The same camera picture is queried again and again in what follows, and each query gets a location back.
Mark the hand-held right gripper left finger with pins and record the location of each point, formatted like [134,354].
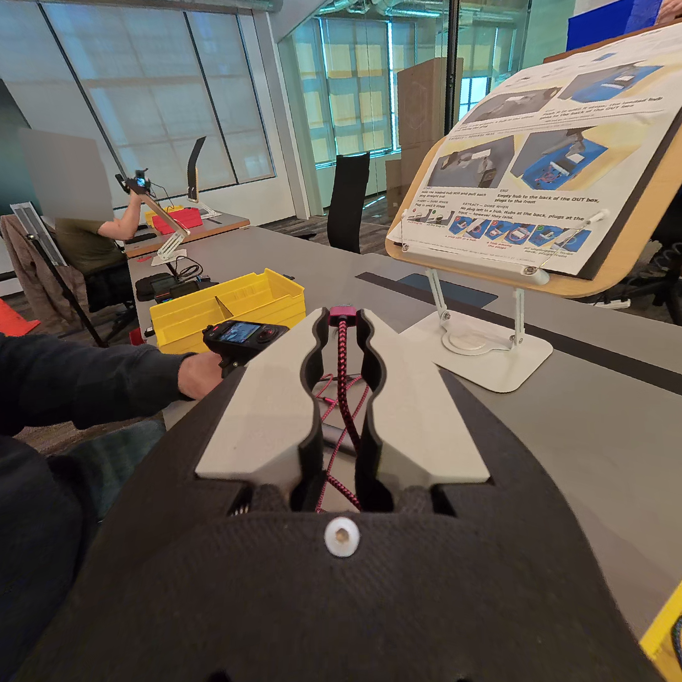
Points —
[261,426]

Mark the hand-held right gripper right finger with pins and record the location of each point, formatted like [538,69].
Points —
[426,426]

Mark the yellow plastic bin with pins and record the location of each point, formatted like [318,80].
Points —
[229,309]
[666,639]

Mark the person's left forearm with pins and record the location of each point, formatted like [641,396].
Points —
[85,384]

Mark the person's left hand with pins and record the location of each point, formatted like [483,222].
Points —
[200,375]

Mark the black electronics box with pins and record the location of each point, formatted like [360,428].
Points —
[165,286]

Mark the wooden desk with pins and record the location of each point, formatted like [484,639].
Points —
[203,229]

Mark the red desk tray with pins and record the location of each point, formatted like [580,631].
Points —
[176,218]

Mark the person's legs in jeans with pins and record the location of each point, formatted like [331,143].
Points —
[112,464]

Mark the black office chair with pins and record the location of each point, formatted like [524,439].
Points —
[348,203]

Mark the orange cone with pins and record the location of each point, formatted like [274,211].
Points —
[13,320]

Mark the printed instruction sheet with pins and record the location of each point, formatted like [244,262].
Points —
[533,160]

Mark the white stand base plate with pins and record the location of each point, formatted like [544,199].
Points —
[480,352]

